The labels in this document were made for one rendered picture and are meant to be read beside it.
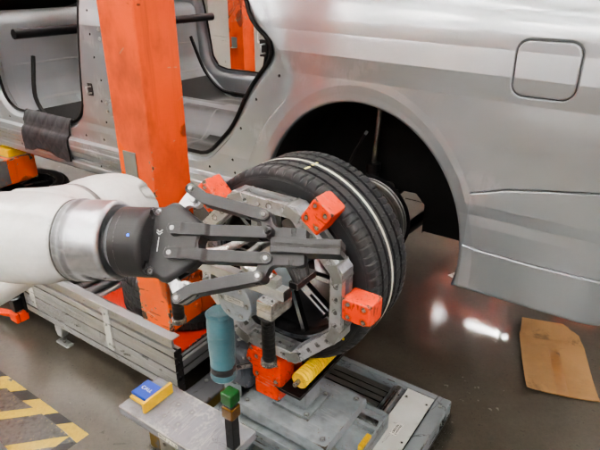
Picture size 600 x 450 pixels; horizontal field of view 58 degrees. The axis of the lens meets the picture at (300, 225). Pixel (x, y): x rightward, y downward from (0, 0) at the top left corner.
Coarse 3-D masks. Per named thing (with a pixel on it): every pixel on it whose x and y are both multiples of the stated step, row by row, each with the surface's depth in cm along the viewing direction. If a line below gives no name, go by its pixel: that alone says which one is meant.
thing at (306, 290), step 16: (240, 224) 186; (320, 272) 168; (304, 288) 172; (304, 304) 196; (320, 304) 171; (288, 320) 187; (304, 320) 179; (320, 320) 185; (288, 336) 181; (304, 336) 177
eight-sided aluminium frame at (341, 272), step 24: (240, 192) 158; (264, 192) 159; (216, 216) 168; (288, 216) 150; (336, 264) 147; (336, 288) 150; (336, 312) 155; (240, 336) 182; (336, 336) 156; (288, 360) 172
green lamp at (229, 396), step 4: (228, 388) 150; (232, 388) 150; (236, 388) 150; (224, 392) 148; (228, 392) 148; (232, 392) 148; (236, 392) 149; (224, 396) 148; (228, 396) 147; (232, 396) 147; (236, 396) 149; (224, 400) 148; (228, 400) 147; (232, 400) 148; (236, 400) 149; (224, 404) 149; (228, 404) 148; (232, 404) 148
